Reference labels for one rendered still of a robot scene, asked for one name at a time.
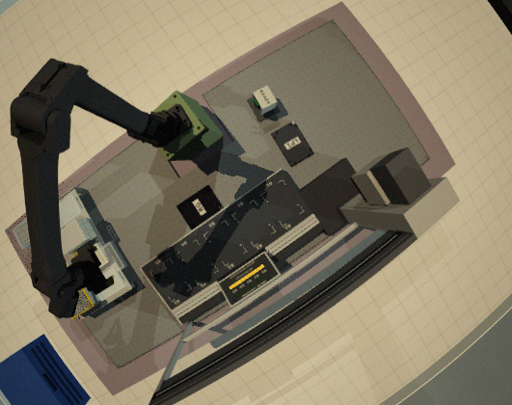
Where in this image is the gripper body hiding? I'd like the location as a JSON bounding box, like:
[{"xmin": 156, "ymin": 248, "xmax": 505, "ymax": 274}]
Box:
[{"xmin": 71, "ymin": 243, "xmax": 108, "ymax": 295}]

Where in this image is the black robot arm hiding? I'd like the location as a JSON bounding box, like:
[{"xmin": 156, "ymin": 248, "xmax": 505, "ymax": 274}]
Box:
[{"xmin": 10, "ymin": 58, "xmax": 192, "ymax": 319}]

